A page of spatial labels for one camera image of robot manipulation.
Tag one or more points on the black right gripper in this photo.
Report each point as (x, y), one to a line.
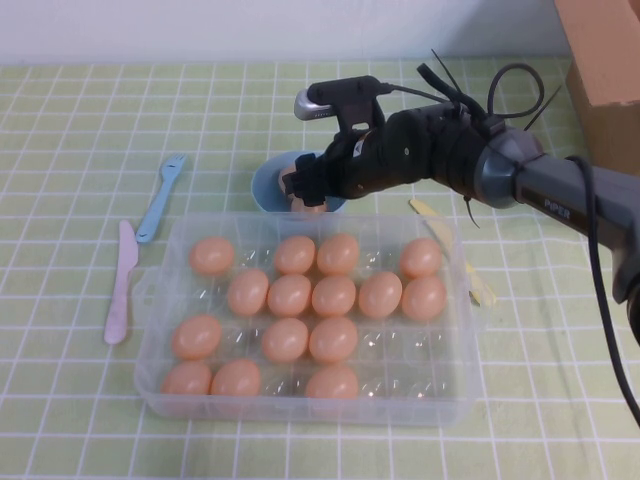
(385, 155)

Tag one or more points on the orange plastic egg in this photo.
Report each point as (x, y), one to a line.
(338, 254)
(248, 292)
(186, 378)
(333, 340)
(286, 179)
(212, 255)
(289, 295)
(420, 257)
(285, 340)
(380, 295)
(332, 382)
(235, 377)
(306, 208)
(196, 337)
(334, 296)
(423, 298)
(295, 255)

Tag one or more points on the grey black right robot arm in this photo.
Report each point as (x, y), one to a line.
(505, 165)

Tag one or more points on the clear plastic egg box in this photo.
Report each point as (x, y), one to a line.
(400, 350)

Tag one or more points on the brown cardboard box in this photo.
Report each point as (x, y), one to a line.
(610, 60)

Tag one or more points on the light blue plastic bowl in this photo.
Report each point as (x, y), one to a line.
(265, 187)

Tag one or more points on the light blue plastic fork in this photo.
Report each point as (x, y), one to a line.
(155, 210)

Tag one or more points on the yellow plastic knife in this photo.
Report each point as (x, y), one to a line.
(482, 295)

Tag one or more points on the pink plastic knife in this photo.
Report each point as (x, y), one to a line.
(120, 295)

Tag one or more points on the green checkered tablecloth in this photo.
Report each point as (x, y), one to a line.
(75, 425)

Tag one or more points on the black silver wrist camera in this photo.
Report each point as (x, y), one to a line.
(340, 92)

